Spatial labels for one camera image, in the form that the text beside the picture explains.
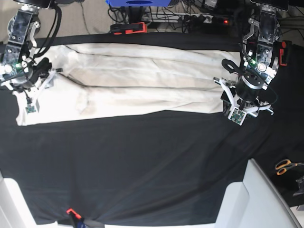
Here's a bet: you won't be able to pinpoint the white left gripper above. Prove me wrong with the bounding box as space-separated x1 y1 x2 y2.
213 76 274 125

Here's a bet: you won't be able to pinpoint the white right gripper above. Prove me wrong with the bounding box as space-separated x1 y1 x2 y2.
0 68 63 114

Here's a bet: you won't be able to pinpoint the white T-shirt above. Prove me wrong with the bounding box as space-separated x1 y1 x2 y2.
16 43 240 126

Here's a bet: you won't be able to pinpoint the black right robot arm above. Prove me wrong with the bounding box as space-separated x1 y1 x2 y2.
0 0 62 114

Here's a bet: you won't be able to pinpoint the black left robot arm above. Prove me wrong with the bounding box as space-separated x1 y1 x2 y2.
213 0 289 125

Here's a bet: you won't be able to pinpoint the orange black clamp right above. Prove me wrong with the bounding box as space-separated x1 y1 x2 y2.
279 40 293 67

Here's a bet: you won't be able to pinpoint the orange black clamp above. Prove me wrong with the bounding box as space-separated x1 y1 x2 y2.
110 22 148 35
279 40 293 67

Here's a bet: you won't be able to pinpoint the black table cloth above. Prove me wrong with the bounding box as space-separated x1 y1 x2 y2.
0 33 304 226

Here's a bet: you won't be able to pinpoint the black device at right edge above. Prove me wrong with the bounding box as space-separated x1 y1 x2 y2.
293 176 304 197

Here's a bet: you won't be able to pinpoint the orange black clamp top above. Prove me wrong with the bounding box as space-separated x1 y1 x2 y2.
110 22 148 35

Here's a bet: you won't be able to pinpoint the white power strip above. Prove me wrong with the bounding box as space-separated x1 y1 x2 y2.
142 12 213 23

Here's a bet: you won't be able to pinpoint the orange clamp bottom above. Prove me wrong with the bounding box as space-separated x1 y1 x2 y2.
66 208 82 220

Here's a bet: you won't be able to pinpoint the blue box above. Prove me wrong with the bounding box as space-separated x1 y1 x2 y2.
105 0 179 7

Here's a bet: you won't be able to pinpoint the orange handled scissors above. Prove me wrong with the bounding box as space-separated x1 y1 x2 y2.
275 159 304 176

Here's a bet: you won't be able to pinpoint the white right table frame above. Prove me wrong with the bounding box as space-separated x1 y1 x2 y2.
215 159 301 228

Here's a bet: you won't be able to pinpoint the white table frame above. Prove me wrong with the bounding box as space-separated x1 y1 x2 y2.
215 159 301 228
0 171 57 228

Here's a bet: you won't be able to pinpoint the white left table frame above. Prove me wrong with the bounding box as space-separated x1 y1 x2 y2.
0 171 57 228

